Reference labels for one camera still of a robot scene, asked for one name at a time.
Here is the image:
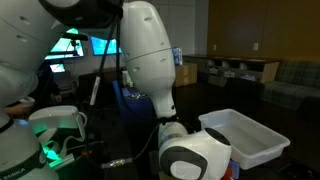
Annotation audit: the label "cardboard box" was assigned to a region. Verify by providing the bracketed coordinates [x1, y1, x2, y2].
[174, 62, 198, 88]

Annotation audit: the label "white plastic bin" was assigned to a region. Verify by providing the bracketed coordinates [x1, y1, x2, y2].
[198, 108, 291, 170]

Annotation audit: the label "metal tool orange tip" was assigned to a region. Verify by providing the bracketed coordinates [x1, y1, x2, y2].
[49, 150, 94, 169]

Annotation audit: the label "blue chair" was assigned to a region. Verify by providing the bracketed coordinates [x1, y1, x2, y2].
[112, 79, 156, 129]

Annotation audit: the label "wooden shelf cabinet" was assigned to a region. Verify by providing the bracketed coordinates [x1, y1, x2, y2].
[182, 54, 280, 88]

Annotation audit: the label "green plaid sofa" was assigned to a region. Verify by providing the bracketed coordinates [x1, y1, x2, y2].
[261, 59, 320, 111]

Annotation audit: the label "red plush toy green leaves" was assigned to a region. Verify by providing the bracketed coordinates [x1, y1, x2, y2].
[222, 166, 234, 180]

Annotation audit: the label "operator hand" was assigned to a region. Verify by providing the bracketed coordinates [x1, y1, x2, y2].
[4, 102, 34, 116]

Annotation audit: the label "white VR headset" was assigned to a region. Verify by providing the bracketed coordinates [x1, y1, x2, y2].
[28, 105, 88, 161]

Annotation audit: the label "small wall monitor blue screen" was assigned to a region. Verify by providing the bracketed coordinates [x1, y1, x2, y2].
[90, 35, 123, 56]

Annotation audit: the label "blue printed carton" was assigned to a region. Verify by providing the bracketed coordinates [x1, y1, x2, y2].
[171, 46, 184, 66]

